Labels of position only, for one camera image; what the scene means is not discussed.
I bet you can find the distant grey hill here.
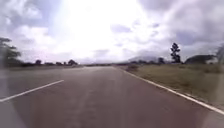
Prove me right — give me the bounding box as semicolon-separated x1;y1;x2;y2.
128;54;161;64

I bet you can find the grey asphalt road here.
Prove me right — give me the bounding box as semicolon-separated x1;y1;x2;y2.
0;65;224;128

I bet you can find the row of distant trees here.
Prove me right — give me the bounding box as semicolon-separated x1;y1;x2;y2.
21;59;80;67

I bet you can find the small distant tree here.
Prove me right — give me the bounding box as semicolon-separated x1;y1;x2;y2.
157;57;166;65

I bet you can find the tall slender dark tree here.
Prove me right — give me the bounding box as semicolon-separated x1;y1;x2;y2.
170;42;182;64

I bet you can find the dry grass verge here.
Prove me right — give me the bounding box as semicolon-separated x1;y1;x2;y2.
116;62;224;111

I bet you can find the white road edge line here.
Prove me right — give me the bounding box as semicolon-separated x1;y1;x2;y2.
113;66;224;116

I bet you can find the white dashed centre line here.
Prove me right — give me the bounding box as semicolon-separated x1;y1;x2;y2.
0;79;66;103

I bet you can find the low building with dark roof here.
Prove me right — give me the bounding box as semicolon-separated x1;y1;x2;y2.
184;54;220;65

